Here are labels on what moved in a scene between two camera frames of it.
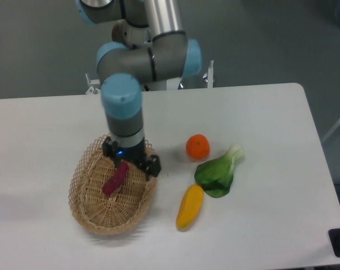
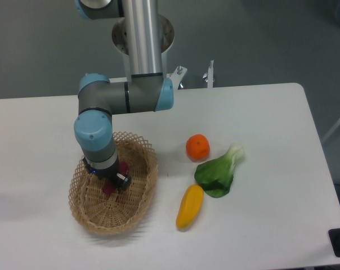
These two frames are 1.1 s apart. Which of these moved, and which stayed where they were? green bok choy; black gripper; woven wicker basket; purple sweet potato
Moved: black gripper
Stayed: green bok choy; woven wicker basket; purple sweet potato
